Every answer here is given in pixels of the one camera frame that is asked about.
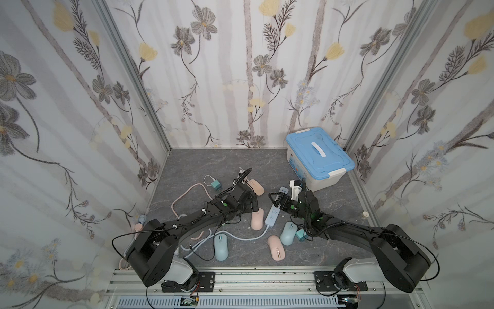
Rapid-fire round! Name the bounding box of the teal USB charger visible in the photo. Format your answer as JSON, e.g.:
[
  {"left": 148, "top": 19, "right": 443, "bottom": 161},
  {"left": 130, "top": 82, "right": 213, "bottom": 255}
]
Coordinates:
[{"left": 211, "top": 180, "right": 222, "bottom": 191}]

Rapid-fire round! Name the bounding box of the blue power strip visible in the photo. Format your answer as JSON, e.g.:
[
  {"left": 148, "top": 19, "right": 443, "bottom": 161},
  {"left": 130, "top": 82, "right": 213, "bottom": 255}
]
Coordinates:
[{"left": 264, "top": 187, "right": 288, "bottom": 228}]

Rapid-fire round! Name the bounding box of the pink mouse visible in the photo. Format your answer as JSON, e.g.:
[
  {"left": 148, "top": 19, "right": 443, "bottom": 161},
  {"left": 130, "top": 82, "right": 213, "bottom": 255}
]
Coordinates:
[
  {"left": 250, "top": 209, "right": 264, "bottom": 231},
  {"left": 247, "top": 179, "right": 265, "bottom": 196},
  {"left": 268, "top": 235, "right": 286, "bottom": 261}
]

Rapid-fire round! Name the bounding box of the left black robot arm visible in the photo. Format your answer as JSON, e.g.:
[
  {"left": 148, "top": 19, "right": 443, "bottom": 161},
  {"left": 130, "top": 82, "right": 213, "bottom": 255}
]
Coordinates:
[{"left": 123, "top": 183, "right": 259, "bottom": 290}]

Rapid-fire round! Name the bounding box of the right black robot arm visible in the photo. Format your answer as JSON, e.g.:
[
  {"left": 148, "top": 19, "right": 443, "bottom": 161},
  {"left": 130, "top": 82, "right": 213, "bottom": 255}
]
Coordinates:
[{"left": 268, "top": 184, "right": 432, "bottom": 293}]

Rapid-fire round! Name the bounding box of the blue mouse right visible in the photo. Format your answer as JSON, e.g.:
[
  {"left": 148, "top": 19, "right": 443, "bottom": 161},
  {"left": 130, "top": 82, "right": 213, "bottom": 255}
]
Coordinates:
[{"left": 280, "top": 222, "right": 298, "bottom": 246}]

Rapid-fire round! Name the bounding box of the blue mouse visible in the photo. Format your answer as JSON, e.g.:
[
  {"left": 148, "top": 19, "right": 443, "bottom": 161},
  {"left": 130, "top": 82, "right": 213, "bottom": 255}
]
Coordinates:
[
  {"left": 280, "top": 222, "right": 298, "bottom": 246},
  {"left": 214, "top": 234, "right": 229, "bottom": 261}
]

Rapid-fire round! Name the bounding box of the pink mouse front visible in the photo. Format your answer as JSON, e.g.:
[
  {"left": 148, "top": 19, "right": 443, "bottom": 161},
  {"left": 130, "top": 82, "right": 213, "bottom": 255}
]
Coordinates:
[{"left": 268, "top": 235, "right": 286, "bottom": 261}]

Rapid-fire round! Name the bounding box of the blue mouse front left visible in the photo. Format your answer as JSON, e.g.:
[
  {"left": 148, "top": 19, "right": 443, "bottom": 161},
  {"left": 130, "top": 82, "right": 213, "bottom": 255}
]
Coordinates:
[{"left": 214, "top": 234, "right": 229, "bottom": 261}]

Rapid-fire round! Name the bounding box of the blue lid storage box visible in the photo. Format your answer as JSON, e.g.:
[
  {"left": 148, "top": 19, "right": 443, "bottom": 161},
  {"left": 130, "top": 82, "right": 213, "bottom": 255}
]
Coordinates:
[{"left": 286, "top": 127, "right": 355, "bottom": 192}]

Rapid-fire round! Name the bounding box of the pink power strip cable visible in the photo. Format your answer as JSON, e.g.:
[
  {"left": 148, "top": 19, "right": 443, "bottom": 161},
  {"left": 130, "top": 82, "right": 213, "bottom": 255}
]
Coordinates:
[{"left": 118, "top": 183, "right": 215, "bottom": 270}]

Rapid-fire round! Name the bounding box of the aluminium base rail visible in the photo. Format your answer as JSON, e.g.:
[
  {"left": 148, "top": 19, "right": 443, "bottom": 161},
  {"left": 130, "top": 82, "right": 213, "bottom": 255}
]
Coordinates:
[{"left": 100, "top": 267, "right": 431, "bottom": 308}]

